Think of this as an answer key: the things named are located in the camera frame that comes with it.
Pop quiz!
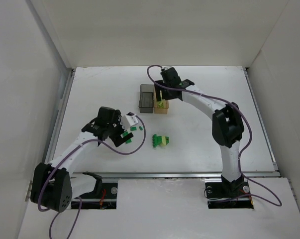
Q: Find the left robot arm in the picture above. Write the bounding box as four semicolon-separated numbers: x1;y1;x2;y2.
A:
30;107;139;213

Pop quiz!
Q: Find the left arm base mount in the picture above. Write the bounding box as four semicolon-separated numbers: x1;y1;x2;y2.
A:
68;172;118;210

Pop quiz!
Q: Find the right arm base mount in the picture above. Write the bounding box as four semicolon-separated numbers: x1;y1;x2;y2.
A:
204;181;254;209

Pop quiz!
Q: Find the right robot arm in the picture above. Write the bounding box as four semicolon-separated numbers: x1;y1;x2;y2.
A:
155;67;244;183

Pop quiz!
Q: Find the dark green studded lego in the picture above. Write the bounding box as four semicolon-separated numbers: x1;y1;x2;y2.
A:
152;134;162;148

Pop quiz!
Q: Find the orange transparent container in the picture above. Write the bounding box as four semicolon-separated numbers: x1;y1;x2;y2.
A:
154;92;169;114

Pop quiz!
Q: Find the lime lego hollow brick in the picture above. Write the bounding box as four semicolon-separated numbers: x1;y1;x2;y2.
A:
157;101;166;109

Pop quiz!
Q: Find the grey transparent container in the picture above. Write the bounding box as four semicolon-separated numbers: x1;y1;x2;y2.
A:
138;84;154;114

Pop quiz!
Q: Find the aluminium rail front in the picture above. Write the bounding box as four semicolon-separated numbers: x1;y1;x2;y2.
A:
70;171;281;180

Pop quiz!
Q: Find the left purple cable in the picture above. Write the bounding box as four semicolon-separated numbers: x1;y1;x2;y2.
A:
36;116;147;239

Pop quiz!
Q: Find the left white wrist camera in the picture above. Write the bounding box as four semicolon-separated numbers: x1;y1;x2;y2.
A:
120;112;139;131

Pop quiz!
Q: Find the dark green lego plate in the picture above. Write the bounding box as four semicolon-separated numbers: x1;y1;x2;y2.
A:
121;131;133;144

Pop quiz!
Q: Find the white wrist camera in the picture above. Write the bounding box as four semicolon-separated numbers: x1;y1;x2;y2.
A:
120;112;139;131
161;66;172;72

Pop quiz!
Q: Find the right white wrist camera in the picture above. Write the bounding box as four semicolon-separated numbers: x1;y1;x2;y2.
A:
161;66;172;72

